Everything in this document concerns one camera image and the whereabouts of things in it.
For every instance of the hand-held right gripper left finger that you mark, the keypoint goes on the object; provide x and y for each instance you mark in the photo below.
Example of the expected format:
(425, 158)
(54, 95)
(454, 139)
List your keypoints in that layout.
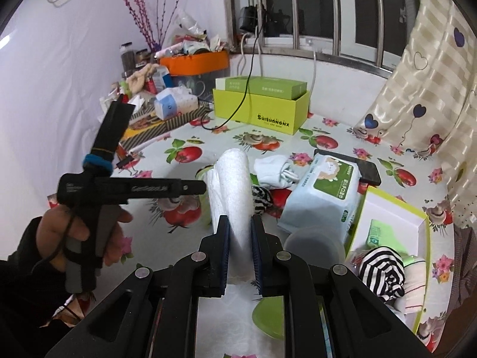
(223, 253)

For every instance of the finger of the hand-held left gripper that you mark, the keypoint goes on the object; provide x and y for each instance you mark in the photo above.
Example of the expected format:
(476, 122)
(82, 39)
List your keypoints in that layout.
(190, 187)

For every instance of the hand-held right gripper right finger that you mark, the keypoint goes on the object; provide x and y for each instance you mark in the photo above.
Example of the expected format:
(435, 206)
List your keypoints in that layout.
(257, 253)

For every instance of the white towel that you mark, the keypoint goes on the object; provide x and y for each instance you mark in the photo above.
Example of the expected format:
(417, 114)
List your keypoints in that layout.
(233, 194)

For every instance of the large zebra striped sock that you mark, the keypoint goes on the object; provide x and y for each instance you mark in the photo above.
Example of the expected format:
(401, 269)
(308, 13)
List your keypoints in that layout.
(380, 272)

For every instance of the white tray box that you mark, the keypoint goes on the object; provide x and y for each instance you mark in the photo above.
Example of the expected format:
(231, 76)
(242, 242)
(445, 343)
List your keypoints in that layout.
(395, 209)

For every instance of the beige sock with red stitching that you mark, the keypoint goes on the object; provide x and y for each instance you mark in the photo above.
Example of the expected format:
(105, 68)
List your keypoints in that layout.
(415, 287)

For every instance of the person's left forearm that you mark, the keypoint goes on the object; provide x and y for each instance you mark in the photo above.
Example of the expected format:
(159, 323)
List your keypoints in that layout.
(22, 298)

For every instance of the person's left hand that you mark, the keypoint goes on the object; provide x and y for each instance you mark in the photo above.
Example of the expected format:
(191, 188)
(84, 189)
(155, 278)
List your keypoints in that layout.
(56, 231)

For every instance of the small black gadget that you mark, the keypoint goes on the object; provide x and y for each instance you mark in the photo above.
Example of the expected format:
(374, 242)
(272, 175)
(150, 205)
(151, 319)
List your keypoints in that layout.
(123, 163)

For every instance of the small zebra striped sock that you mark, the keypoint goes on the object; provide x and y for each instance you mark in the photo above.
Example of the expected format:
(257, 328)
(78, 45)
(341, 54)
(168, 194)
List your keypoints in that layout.
(261, 197)

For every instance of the clear plastic lid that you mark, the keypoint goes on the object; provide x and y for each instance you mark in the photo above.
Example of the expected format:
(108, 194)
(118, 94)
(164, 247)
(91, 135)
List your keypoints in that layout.
(313, 246)

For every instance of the floral tablecloth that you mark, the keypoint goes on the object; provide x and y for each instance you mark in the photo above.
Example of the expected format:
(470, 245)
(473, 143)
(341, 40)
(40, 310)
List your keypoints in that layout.
(231, 143)

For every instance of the black yellow striped box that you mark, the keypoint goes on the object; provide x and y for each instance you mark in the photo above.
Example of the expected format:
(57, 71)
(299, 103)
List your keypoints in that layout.
(164, 126)

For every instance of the light green plastic dish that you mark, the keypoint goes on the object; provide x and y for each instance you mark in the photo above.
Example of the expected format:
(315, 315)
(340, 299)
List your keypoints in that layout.
(270, 319)

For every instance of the white sock bundle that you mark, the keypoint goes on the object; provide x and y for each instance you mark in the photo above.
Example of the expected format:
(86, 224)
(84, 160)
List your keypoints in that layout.
(274, 173)

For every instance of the wet wipes pack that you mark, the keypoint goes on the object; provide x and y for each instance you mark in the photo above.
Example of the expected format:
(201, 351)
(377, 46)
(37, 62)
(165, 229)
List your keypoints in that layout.
(320, 201)

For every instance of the blue white tissue pack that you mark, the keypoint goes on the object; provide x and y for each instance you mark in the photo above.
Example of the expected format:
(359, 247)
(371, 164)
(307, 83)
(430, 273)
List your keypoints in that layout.
(173, 102)

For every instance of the lime green cardboard box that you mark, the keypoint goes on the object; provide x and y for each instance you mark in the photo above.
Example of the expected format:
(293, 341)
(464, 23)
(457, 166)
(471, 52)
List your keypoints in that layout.
(261, 112)

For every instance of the clear plastic container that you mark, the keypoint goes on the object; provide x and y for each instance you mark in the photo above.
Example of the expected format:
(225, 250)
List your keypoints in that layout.
(193, 84)

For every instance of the beige plush toy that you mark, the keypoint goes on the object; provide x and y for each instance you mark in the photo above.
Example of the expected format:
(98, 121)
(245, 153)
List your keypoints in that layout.
(143, 76)

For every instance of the orange box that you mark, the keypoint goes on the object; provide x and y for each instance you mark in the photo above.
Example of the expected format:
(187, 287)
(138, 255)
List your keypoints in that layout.
(193, 63)

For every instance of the dark glass jar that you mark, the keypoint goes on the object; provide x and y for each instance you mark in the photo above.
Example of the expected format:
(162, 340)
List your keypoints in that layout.
(127, 61)

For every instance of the black phone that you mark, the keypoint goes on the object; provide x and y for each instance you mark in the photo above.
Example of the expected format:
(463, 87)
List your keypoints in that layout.
(370, 173)

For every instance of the crumpled clear plastic bag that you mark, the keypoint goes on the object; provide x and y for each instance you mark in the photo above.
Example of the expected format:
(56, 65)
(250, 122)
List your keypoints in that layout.
(188, 22)

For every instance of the purple flower branches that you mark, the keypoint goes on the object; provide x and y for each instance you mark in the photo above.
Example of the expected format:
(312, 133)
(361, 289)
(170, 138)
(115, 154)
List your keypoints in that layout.
(151, 18)

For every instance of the black power adapter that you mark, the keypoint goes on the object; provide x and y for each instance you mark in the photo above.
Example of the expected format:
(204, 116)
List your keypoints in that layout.
(247, 18)

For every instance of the dark plaid cloth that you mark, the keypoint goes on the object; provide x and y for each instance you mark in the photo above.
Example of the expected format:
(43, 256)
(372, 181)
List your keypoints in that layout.
(465, 261)

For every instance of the cream heart print curtain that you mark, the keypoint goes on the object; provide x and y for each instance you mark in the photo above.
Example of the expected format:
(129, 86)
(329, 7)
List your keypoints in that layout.
(421, 82)

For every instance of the metal window bars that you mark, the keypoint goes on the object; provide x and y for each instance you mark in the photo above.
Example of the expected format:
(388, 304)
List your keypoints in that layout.
(376, 18)

